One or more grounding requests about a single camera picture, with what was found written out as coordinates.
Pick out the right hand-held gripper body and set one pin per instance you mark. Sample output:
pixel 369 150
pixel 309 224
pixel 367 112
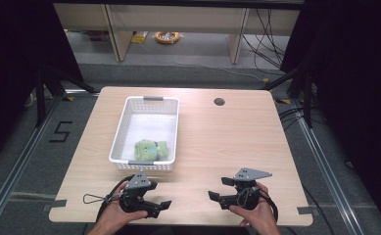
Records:
pixel 248 196

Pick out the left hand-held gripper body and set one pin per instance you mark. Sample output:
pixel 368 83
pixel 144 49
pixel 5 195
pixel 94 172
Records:
pixel 134 199

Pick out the plain green fuzzy sock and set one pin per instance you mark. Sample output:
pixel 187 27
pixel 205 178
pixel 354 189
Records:
pixel 163 150

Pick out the green fuzzy sock with face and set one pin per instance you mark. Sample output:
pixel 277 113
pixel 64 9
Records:
pixel 144 148

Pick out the white plastic basket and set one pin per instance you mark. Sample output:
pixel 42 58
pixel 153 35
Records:
pixel 145 127

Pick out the person's right hand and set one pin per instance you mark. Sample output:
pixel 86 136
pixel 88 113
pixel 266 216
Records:
pixel 260 218

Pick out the person's left hand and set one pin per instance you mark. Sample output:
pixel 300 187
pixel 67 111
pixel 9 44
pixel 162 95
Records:
pixel 113 218

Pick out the grey tape strip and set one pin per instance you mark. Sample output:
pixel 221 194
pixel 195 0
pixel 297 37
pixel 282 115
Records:
pixel 305 210
pixel 58 203

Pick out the yellow black tape piece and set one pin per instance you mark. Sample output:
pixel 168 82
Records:
pixel 69 98
pixel 282 101

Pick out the black metal stand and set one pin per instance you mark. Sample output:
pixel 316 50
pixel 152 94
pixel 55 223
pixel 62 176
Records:
pixel 40 98
pixel 307 98

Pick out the yellow packet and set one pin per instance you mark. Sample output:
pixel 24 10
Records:
pixel 139 37

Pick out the dark curtain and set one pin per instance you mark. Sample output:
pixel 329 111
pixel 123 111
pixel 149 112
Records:
pixel 11 65
pixel 357 81

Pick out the beige wooden desk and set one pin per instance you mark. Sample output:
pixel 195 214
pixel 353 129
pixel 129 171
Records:
pixel 178 18

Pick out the aluminium floor rail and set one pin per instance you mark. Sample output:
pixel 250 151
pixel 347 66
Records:
pixel 328 173
pixel 18 163

